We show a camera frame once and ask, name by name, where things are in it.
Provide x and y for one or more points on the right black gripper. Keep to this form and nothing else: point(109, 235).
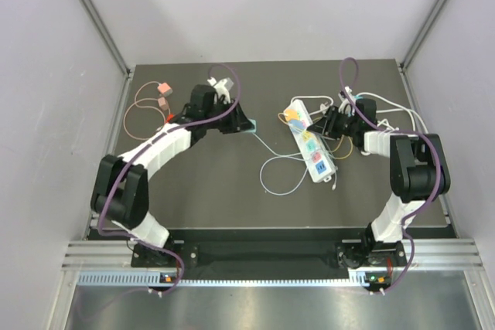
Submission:
point(326, 125)

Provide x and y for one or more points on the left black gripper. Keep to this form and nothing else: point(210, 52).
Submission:
point(238, 122)

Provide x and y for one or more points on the mint green charger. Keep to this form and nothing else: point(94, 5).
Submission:
point(252, 129)

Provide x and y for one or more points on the white power strip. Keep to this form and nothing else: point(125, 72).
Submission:
point(317, 159)

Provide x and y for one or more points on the beige brown charger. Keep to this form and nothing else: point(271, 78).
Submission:
point(163, 104)

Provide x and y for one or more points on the salmon pink charger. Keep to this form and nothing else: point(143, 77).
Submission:
point(164, 89)

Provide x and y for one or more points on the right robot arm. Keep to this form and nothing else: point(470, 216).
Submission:
point(418, 169)

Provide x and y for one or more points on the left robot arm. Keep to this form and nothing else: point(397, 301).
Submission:
point(121, 189)

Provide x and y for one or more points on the blue charger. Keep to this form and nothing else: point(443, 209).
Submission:
point(296, 126)

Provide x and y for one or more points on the yellow charger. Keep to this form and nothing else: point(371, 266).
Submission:
point(291, 115)

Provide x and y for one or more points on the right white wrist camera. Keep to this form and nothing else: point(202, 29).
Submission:
point(347, 98)

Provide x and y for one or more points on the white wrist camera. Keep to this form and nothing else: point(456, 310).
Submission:
point(222, 88)
point(347, 98)

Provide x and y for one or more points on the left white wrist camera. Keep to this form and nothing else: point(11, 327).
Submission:
point(222, 88)

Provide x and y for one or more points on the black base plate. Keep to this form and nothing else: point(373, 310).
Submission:
point(334, 247)

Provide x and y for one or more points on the slotted cable duct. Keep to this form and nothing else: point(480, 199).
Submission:
point(156, 278)

